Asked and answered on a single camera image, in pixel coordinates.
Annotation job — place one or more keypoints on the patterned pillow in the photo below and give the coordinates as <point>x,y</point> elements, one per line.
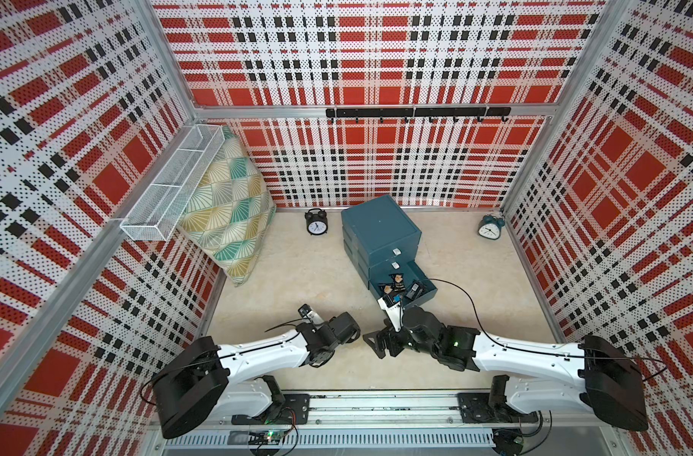
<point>231,211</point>

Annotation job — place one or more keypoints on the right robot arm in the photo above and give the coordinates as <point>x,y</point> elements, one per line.
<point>590,377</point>

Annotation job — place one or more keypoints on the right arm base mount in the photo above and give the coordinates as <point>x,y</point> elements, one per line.
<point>492,407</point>

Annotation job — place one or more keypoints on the black cookie packet barcode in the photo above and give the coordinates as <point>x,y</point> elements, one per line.
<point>414,291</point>

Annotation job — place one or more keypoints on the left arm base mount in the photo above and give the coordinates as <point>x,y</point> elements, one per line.
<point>262,402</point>

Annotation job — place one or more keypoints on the teal drawer cabinet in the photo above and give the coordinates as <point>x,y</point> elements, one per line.
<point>377,232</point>

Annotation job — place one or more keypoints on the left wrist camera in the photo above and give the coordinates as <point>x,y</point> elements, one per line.
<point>308,314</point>

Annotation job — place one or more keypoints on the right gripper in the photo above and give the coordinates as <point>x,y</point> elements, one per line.
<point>390,335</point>

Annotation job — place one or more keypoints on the teal alarm clock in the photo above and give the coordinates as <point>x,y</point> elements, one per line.
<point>491,227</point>

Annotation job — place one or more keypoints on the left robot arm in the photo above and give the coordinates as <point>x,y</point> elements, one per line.
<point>207,381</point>

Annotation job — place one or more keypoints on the white wire basket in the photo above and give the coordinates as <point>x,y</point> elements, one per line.
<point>155,215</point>

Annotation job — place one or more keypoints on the black hook rail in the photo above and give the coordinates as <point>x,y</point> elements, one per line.
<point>477,112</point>

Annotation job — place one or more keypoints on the teal bottom drawer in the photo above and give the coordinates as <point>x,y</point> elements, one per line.
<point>411,271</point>

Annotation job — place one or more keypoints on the black alarm clock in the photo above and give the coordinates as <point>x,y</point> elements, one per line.
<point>316,221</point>

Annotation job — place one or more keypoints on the black cookie packet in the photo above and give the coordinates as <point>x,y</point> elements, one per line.
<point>387,289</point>
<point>398,281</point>

